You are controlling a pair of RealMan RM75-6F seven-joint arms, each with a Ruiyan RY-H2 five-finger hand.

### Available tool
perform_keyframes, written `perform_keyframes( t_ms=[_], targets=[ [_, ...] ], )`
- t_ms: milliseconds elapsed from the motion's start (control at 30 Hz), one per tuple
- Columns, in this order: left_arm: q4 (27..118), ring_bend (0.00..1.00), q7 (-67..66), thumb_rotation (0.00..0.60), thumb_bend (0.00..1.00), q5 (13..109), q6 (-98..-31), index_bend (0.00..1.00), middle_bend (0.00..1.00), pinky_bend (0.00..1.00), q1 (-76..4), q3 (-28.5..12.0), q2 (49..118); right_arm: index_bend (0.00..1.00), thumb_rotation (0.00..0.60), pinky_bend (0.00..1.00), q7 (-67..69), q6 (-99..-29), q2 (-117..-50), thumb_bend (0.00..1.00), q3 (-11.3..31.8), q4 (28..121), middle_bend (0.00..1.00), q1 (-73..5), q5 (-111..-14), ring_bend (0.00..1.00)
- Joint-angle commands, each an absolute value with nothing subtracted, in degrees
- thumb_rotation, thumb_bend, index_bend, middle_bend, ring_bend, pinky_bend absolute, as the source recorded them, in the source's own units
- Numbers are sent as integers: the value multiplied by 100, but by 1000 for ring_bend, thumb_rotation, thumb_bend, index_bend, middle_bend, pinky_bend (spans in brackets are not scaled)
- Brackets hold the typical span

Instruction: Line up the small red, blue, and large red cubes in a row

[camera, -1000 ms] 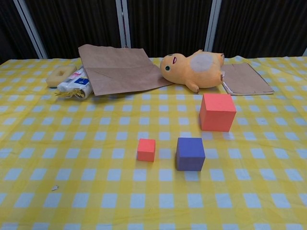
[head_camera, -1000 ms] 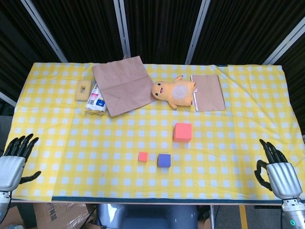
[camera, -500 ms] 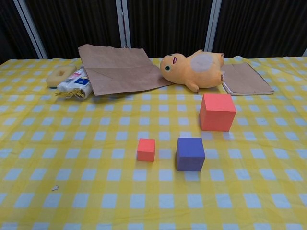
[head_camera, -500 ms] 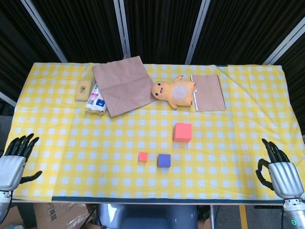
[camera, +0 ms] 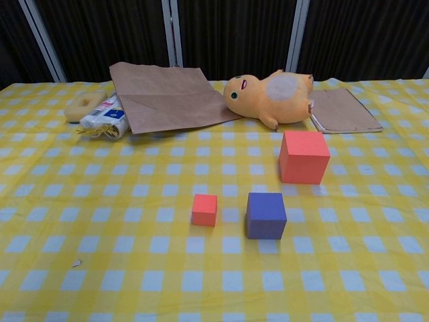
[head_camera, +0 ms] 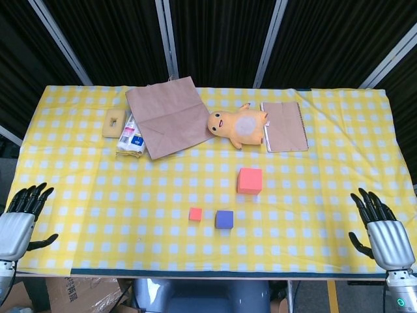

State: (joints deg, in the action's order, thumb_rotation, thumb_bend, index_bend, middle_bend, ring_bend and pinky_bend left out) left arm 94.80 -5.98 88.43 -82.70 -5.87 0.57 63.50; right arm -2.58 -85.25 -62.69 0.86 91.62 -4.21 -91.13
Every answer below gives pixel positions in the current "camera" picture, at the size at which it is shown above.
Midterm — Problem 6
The yellow checkered tablecloth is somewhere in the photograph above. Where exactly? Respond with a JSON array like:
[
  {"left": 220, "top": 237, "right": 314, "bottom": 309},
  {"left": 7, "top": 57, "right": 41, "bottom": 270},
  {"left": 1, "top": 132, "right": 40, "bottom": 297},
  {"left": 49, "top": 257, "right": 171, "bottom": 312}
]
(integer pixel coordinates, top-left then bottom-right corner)
[{"left": 0, "top": 77, "right": 429, "bottom": 322}]

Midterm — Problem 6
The brown spiral notebook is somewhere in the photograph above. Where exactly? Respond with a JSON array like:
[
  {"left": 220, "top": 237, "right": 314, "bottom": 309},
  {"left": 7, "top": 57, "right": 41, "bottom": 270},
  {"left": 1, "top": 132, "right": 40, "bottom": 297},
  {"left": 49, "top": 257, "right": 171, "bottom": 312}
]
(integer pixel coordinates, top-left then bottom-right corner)
[{"left": 308, "top": 87, "right": 385, "bottom": 134}]

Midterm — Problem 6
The orange plush toy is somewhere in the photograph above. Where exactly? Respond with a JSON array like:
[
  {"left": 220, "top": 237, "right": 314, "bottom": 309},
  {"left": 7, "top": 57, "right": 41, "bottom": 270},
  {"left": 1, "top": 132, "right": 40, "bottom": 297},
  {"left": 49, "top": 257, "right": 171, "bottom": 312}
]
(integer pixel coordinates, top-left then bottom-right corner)
[{"left": 223, "top": 69, "right": 315, "bottom": 130}]

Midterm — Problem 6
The purple foam cube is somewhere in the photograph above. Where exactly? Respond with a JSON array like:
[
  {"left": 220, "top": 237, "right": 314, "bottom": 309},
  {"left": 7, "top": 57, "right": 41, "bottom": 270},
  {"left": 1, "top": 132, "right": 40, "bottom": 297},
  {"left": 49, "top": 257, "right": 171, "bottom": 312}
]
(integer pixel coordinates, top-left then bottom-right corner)
[{"left": 246, "top": 192, "right": 288, "bottom": 240}]

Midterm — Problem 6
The large red foam cube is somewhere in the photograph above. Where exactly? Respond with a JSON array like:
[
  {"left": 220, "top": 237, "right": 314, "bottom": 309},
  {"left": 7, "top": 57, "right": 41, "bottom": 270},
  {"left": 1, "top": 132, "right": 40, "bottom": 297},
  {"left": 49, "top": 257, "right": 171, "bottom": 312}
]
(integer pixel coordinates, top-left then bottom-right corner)
[{"left": 278, "top": 130, "right": 332, "bottom": 185}]

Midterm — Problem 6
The yellow sponge with hole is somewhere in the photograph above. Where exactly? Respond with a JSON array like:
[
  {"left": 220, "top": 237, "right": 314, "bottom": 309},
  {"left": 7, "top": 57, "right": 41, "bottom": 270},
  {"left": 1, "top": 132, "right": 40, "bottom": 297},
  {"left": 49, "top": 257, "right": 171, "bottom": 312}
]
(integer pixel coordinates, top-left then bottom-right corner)
[{"left": 64, "top": 92, "right": 109, "bottom": 123}]

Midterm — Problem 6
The small red foam cube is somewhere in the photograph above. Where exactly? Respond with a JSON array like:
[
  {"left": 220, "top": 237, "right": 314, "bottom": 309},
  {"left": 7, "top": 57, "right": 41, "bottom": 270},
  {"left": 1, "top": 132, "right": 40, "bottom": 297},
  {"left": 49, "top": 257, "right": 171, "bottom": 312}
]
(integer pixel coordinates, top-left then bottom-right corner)
[{"left": 191, "top": 193, "right": 219, "bottom": 227}]

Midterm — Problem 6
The yellow shredded paper bundle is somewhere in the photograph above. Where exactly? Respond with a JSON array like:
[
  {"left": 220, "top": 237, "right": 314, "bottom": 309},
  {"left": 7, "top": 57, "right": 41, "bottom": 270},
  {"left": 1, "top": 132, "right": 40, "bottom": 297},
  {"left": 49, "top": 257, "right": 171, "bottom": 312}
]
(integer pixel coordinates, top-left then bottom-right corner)
[{"left": 75, "top": 123, "right": 123, "bottom": 140}]

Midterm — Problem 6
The white plastic package blue label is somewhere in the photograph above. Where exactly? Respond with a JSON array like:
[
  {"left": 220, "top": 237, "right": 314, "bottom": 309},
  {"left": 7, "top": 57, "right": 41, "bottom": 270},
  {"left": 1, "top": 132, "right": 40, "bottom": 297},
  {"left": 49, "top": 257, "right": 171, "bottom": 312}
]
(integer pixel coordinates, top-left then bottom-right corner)
[{"left": 79, "top": 93, "right": 131, "bottom": 138}]

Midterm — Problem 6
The brown paper bag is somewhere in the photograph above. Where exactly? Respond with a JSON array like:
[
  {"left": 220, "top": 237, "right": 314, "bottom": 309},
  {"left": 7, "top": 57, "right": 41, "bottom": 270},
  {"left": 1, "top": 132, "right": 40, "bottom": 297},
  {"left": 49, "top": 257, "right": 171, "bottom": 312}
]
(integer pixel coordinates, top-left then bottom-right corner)
[{"left": 109, "top": 62, "right": 243, "bottom": 136}]

